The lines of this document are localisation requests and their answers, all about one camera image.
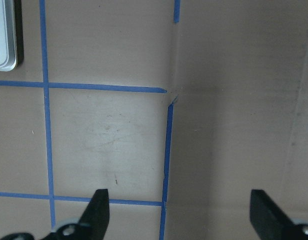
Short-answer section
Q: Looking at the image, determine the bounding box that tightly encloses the brown paper table cover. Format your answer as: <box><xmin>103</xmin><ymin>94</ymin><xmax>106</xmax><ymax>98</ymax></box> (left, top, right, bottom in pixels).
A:
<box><xmin>0</xmin><ymin>0</ymin><xmax>308</xmax><ymax>240</ymax></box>

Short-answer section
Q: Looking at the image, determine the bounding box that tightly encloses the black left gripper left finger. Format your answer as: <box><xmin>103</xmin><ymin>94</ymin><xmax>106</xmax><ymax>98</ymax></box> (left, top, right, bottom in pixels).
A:
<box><xmin>0</xmin><ymin>188</ymin><xmax>111</xmax><ymax>240</ymax></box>

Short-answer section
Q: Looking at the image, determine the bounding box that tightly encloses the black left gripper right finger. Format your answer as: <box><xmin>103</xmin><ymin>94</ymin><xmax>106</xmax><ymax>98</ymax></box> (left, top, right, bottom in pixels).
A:
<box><xmin>249</xmin><ymin>189</ymin><xmax>308</xmax><ymax>240</ymax></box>

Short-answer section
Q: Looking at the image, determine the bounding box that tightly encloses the silver kitchen scale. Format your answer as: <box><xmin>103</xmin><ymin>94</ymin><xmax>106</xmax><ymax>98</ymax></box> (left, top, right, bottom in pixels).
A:
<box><xmin>0</xmin><ymin>0</ymin><xmax>24</xmax><ymax>72</ymax></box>

